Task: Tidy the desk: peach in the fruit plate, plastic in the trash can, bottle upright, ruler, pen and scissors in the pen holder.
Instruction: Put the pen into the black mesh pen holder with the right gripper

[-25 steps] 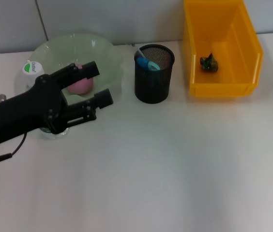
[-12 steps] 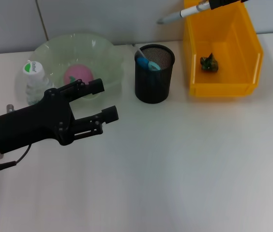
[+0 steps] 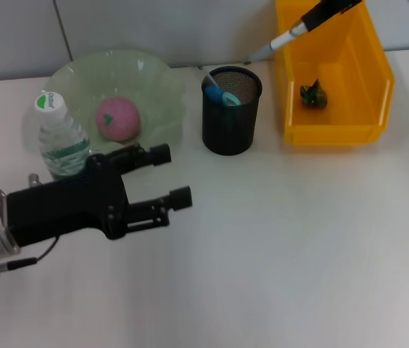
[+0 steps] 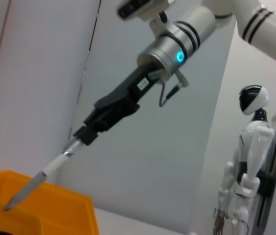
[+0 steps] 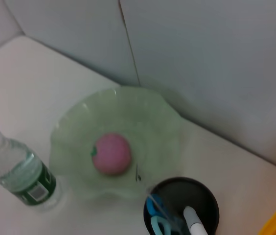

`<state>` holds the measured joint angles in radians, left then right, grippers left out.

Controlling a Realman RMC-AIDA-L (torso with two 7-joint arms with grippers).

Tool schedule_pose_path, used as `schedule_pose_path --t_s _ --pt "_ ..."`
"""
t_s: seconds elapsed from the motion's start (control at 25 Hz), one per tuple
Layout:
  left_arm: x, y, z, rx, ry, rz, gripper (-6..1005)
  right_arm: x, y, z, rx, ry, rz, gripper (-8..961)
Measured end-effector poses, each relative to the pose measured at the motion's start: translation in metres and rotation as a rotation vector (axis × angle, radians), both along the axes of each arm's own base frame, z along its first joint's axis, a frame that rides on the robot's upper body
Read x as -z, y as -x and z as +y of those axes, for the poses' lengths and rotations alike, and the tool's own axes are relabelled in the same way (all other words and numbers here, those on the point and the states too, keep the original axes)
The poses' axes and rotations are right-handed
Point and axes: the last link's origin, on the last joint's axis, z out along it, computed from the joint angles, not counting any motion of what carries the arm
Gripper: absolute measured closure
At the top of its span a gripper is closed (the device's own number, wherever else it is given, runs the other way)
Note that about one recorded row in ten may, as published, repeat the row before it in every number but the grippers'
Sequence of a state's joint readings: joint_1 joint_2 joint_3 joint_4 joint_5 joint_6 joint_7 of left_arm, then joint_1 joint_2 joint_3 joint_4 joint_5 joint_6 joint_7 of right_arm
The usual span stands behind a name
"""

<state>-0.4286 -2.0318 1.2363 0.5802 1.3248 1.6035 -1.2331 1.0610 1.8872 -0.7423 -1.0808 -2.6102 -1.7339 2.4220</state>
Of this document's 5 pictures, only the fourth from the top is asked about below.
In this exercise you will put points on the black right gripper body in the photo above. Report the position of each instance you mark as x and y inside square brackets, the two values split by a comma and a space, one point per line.
[125, 95]

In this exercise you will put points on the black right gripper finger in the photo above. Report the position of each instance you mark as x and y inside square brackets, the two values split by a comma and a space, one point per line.
[96, 127]

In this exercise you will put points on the silver ballpoint pen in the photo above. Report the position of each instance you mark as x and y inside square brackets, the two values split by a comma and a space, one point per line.
[42, 176]

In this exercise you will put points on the yellow plastic bin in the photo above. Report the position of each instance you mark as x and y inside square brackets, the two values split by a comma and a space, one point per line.
[54, 208]

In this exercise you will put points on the white humanoid robot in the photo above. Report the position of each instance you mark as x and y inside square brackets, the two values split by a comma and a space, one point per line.
[250, 147]

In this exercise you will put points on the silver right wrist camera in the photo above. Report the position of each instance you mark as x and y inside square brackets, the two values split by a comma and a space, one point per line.
[140, 7]

